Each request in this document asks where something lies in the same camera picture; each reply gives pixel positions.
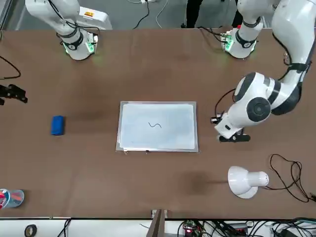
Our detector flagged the silver framed whiteboard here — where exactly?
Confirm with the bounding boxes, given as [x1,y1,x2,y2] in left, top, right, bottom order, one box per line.
[115,100,199,154]

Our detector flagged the black tape roll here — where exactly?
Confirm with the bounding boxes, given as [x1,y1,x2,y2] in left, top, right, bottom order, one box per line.
[24,224,38,237]

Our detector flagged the red lit circuit board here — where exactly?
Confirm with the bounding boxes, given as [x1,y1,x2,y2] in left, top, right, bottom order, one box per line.
[182,219,198,234]

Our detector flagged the black lamp cable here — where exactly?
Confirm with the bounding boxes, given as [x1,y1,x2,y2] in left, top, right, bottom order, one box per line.
[265,154,316,203]

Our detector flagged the aluminium frame post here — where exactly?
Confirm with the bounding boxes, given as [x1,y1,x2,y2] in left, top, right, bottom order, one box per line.
[147,209,171,237]

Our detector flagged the white controller box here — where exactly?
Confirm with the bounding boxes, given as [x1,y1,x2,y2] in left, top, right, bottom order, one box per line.
[78,6,113,30]

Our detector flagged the person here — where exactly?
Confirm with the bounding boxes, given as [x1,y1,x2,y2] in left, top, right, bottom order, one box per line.
[184,0,204,29]

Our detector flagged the blue whiteboard eraser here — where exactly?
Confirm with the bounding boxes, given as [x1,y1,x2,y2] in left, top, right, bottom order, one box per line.
[51,115,66,136]

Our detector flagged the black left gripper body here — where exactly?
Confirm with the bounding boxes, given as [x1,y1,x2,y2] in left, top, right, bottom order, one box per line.
[230,127,245,143]

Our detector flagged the white desk lamp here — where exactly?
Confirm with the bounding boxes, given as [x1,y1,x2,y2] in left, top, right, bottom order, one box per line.
[227,165,270,200]

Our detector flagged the translucent pen cup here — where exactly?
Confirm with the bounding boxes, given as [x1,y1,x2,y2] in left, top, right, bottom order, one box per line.
[0,189,25,210]

